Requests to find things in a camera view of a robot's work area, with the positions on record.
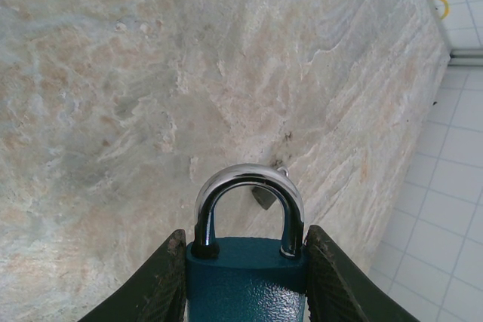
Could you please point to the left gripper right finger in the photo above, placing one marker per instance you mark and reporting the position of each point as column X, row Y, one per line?
column 336, row 284

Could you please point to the aluminium corner post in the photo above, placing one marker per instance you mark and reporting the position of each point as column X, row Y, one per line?
column 468, row 56

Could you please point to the blue padlock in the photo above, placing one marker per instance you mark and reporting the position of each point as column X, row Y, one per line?
column 245, row 280

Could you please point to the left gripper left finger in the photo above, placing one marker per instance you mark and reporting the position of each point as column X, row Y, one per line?
column 158, row 284

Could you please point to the black padlock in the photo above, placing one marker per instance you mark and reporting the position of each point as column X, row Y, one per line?
column 266, row 201

